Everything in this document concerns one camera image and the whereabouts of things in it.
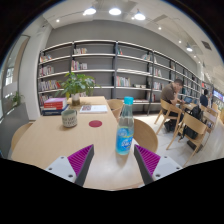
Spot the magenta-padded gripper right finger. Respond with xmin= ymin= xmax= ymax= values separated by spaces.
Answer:
xmin=133 ymin=144 xmax=183 ymax=186

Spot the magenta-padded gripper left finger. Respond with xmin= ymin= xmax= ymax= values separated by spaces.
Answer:
xmin=44 ymin=143 xmax=95 ymax=188

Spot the clear bottle with cyan cap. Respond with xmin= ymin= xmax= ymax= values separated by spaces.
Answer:
xmin=115 ymin=96 xmax=135 ymax=156

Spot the light wooden chair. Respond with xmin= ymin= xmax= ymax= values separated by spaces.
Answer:
xmin=10 ymin=121 xmax=34 ymax=153
xmin=133 ymin=118 xmax=159 ymax=154
xmin=107 ymin=98 xmax=125 ymax=121

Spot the flat round red coaster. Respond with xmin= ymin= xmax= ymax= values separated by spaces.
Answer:
xmin=88 ymin=119 xmax=103 ymax=128

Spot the grey patterned mug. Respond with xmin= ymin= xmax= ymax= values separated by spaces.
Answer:
xmin=61 ymin=108 xmax=79 ymax=129

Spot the white magazine with dark print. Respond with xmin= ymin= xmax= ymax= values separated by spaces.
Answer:
xmin=79 ymin=104 xmax=109 ymax=115

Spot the black backpack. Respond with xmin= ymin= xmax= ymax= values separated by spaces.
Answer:
xmin=182 ymin=105 xmax=204 ymax=140

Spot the group of wooden chairs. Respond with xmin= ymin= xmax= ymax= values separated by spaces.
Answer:
xmin=153 ymin=98 xmax=224 ymax=168

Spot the red book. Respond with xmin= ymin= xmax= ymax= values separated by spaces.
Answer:
xmin=43 ymin=102 xmax=68 ymax=111

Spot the pink book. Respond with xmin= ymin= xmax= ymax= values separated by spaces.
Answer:
xmin=43 ymin=97 xmax=68 ymax=105

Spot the person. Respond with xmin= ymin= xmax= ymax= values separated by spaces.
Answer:
xmin=160 ymin=78 xmax=185 ymax=133
xmin=199 ymin=88 xmax=210 ymax=108

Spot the open laptop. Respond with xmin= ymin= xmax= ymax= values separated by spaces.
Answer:
xmin=183 ymin=95 xmax=194 ymax=105

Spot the green potted plant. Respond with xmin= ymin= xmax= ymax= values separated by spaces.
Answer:
xmin=56 ymin=71 xmax=101 ymax=107

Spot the small green window plant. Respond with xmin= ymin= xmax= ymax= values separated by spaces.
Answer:
xmin=9 ymin=91 xmax=25 ymax=108

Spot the grey shelf unit with books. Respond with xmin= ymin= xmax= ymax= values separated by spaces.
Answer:
xmin=36 ymin=39 xmax=204 ymax=116

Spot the group of ceiling lights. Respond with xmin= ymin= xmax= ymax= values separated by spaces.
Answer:
xmin=54 ymin=6 xmax=196 ymax=53

